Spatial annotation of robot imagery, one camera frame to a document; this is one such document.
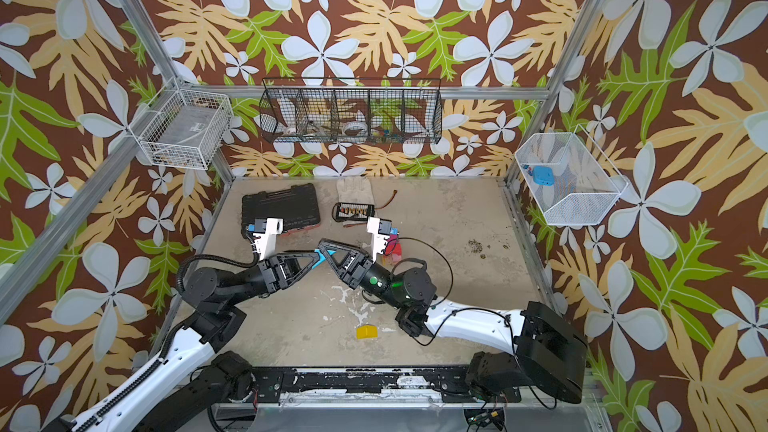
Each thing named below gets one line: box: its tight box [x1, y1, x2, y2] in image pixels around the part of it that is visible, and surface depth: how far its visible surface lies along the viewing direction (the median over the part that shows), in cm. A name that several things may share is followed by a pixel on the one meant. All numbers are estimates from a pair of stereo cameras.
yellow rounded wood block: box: [356, 325, 379, 340], surface depth 84 cm
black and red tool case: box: [241, 183, 321, 239], surface depth 110 cm
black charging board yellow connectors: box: [332, 202, 375, 221], surface depth 109 cm
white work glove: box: [336, 176, 375, 205], surface depth 117 cm
